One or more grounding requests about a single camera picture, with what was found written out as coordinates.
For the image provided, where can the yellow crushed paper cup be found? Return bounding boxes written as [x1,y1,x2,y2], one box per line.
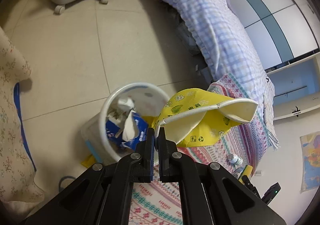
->
[152,88,258,148]

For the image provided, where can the blue snack box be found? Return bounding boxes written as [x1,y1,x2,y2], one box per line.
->
[105,110,148,151]

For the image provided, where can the blue white wardrobe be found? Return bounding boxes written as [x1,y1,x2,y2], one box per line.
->
[230,0,319,72]

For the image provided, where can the floral beige cushion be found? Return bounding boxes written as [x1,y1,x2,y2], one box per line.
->
[1,30,44,221]

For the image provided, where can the small white plastic bottle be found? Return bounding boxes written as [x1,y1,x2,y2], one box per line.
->
[227,154,243,165]

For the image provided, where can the pale green paper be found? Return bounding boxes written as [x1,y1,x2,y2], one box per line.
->
[107,97,135,122]

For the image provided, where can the green yellow scrub sponge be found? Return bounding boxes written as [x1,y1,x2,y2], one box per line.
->
[232,165,253,184]

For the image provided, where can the patterned striped tablecloth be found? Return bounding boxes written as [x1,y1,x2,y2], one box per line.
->
[129,74,279,224]

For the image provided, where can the white trash bin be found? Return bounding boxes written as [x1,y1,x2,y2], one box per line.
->
[80,82,170,165]

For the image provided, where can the blue checked quilt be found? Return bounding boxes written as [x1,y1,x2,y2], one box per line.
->
[147,0,276,105]

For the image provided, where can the wall map poster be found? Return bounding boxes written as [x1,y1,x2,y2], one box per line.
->
[300,132,320,192]

